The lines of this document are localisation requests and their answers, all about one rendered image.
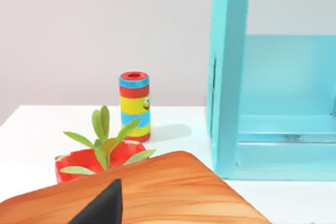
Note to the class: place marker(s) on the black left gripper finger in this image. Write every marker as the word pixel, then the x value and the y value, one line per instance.
pixel 109 204

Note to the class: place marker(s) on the red plant pot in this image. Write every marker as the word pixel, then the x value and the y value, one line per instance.
pixel 78 162

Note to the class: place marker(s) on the green leafy plant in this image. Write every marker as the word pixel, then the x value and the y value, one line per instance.
pixel 103 140

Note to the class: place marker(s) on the wooden board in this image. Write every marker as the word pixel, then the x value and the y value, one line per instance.
pixel 183 190

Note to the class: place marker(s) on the colourful striped can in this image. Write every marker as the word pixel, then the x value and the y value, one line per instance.
pixel 135 108

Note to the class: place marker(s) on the light blue rack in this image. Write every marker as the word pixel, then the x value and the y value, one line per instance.
pixel 262 119

